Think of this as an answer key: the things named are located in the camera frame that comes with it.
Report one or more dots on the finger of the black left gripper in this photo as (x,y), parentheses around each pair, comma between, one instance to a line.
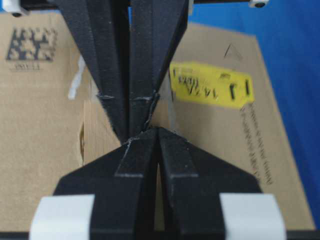
(157,26)
(100,29)

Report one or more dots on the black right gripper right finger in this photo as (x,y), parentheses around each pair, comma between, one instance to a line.
(207,198)

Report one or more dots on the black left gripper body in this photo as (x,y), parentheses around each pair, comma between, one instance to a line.
(19,8)

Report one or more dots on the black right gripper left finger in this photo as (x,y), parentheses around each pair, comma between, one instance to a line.
(110,198)

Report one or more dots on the brown cardboard box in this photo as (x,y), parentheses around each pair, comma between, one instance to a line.
(45,135)

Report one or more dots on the blue table cloth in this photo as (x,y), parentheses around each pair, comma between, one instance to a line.
(253,99)

